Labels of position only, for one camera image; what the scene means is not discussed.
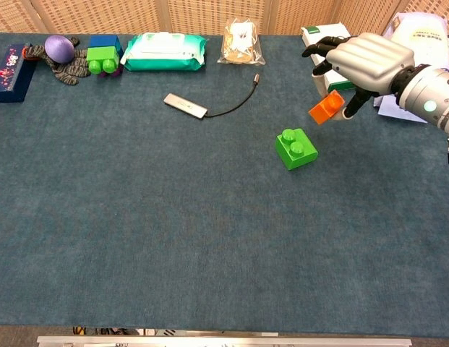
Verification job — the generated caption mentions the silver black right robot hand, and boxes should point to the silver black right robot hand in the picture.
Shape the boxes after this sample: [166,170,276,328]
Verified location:
[302,32,416,121]

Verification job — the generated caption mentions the orange toy brick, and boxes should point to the orange toy brick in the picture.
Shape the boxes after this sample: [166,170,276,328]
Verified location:
[308,90,346,126]

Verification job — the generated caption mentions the green toy brick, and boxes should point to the green toy brick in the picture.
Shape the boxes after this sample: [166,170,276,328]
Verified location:
[274,128,319,172]

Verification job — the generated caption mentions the purple plastic block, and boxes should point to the purple plastic block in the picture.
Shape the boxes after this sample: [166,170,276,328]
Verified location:
[97,64,124,79]

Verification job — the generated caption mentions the green two-stud building block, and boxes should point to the green two-stud building block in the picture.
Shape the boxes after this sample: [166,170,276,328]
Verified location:
[85,46,119,75]

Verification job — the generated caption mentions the white green hub box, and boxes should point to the white green hub box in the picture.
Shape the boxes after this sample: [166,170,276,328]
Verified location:
[301,22,357,93]

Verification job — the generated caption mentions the white plastic bag pack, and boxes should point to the white plastic bag pack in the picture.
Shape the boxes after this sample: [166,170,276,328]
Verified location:
[382,12,449,69]

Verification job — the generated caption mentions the clear bag of snacks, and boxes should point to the clear bag of snacks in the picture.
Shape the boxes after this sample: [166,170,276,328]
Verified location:
[217,18,266,67]

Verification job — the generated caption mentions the green wet wipes pack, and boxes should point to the green wet wipes pack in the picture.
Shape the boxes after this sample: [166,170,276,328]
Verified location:
[119,32,209,72]

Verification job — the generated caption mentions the teal felt table mat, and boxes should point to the teal felt table mat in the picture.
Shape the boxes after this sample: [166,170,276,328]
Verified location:
[0,32,449,339]

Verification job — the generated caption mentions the green and blue brick stack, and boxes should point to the green and blue brick stack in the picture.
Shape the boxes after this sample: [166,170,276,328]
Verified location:
[87,35,124,66]

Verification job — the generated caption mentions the woven wicker folding screen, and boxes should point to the woven wicker folding screen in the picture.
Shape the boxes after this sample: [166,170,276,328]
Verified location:
[0,0,449,37]

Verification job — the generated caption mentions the grey striped glove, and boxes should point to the grey striped glove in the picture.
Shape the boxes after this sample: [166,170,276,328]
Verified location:
[21,35,92,87]

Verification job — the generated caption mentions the purple egg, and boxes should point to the purple egg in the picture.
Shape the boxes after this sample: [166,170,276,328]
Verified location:
[44,35,76,64]

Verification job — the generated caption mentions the dark blue patterned box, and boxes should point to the dark blue patterned box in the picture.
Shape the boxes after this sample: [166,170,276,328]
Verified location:
[0,43,37,104]

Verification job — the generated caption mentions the black yellow patterned fabric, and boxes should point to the black yellow patterned fabric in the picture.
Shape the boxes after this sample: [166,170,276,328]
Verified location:
[72,326,176,337]

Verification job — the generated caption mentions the silver USB hub with cable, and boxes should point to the silver USB hub with cable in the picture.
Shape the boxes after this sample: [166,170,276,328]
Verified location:
[163,73,260,121]

